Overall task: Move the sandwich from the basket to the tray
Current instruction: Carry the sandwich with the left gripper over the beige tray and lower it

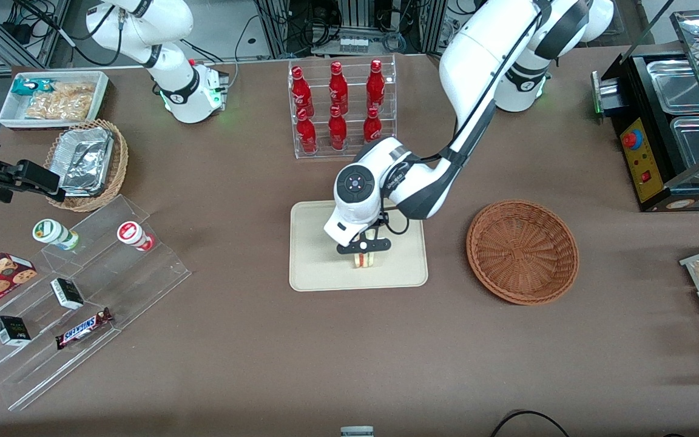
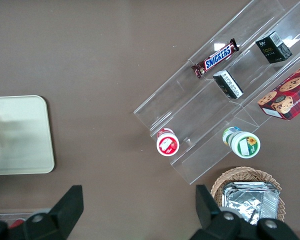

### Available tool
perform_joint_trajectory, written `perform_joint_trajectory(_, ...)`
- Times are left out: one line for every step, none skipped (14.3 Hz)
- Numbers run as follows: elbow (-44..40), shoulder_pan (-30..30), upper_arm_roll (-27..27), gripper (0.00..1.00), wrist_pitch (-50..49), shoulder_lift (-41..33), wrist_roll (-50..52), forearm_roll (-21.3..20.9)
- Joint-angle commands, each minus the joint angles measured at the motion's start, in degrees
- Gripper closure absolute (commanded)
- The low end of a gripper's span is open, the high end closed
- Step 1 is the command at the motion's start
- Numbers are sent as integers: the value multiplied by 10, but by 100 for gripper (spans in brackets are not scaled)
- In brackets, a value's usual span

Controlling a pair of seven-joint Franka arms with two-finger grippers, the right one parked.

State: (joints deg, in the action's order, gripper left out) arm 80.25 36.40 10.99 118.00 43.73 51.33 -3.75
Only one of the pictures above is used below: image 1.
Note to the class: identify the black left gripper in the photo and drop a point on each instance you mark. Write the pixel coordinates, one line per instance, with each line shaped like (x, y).
(383, 218)

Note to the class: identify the triangular sandwich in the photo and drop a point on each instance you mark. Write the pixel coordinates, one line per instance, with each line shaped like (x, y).
(366, 261)

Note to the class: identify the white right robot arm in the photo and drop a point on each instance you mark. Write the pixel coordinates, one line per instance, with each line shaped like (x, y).
(173, 73)

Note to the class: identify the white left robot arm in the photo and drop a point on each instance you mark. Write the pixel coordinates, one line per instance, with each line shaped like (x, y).
(477, 54)

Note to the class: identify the beige plastic tray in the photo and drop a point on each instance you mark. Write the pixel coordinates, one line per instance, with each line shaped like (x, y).
(313, 255)

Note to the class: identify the tan wicker basket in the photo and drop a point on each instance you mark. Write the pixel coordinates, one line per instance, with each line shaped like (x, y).
(120, 158)

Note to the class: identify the brown round wicker basket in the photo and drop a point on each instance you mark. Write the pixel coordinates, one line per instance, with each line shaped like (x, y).
(522, 252)

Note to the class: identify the green lid yogurt cup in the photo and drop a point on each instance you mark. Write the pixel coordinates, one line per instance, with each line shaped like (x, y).
(52, 232)

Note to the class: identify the stack of foil trays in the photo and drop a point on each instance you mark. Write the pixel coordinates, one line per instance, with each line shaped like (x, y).
(85, 161)

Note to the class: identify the white rectangular bin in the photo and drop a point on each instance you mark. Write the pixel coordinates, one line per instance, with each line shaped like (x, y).
(13, 109)

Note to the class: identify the clear bag of crackers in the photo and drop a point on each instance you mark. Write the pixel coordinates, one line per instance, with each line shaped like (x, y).
(61, 102)

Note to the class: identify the teal snack packet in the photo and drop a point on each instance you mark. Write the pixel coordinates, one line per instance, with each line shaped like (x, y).
(28, 87)

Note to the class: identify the clear acrylic bottle rack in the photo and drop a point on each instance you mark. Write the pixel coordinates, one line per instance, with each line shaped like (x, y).
(349, 152)

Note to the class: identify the small black box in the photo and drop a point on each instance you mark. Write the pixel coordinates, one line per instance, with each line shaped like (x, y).
(68, 293)
(12, 331)

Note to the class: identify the red lid yogurt cup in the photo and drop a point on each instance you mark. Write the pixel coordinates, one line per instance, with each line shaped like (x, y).
(133, 234)

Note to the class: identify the red cola bottle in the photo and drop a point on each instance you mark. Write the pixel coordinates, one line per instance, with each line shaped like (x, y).
(338, 90)
(375, 86)
(301, 92)
(337, 129)
(372, 127)
(306, 132)

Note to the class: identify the Snickers chocolate bar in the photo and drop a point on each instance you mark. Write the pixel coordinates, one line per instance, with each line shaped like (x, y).
(82, 329)

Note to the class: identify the clear acrylic stepped stand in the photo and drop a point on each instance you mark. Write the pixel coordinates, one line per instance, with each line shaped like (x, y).
(143, 285)

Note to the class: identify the white power strip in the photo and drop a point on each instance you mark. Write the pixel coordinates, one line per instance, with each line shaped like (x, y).
(354, 44)

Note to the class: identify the black food warmer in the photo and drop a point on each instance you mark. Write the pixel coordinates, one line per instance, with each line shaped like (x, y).
(638, 121)

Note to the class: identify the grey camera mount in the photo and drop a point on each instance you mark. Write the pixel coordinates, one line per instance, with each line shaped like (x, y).
(357, 431)

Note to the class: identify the aluminium frame rack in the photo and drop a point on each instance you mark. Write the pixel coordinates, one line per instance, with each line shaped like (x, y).
(355, 15)

